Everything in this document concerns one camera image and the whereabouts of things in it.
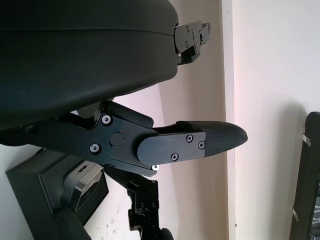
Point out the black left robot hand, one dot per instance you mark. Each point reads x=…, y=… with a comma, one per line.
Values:
x=75, y=62

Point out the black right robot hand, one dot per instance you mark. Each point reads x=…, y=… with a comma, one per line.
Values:
x=143, y=200

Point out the small silver square camera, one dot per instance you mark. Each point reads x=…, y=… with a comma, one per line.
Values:
x=85, y=185

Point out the black RealSense box lid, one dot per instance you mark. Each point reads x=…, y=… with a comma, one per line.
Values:
x=310, y=175

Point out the black camera box base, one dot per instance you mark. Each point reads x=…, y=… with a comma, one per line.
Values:
x=32, y=190

